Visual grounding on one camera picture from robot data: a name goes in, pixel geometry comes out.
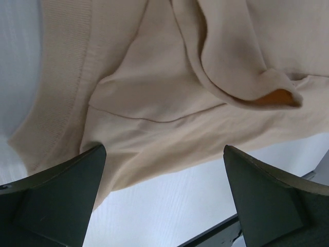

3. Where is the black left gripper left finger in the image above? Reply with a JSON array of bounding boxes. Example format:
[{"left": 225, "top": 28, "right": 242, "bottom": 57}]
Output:
[{"left": 1, "top": 145, "right": 106, "bottom": 246}]

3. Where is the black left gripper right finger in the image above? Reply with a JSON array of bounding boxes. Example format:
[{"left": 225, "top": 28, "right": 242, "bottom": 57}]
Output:
[{"left": 223, "top": 145, "right": 328, "bottom": 246}]

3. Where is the beige t shirt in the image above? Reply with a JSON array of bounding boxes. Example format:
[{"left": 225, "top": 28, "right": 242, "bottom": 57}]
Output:
[{"left": 8, "top": 1, "right": 328, "bottom": 205}]

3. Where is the aluminium front rail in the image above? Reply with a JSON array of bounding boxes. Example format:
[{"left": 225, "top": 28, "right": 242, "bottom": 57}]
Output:
[{"left": 302, "top": 171, "right": 316, "bottom": 181}]

